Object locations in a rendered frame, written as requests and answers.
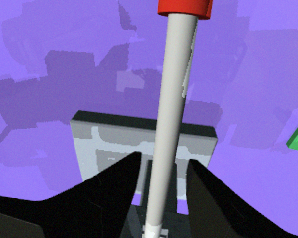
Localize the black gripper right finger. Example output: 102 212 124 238
185 159 298 238

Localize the white tapered pin with red cap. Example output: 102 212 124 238
144 0 213 238

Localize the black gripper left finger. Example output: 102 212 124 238
0 151 142 238

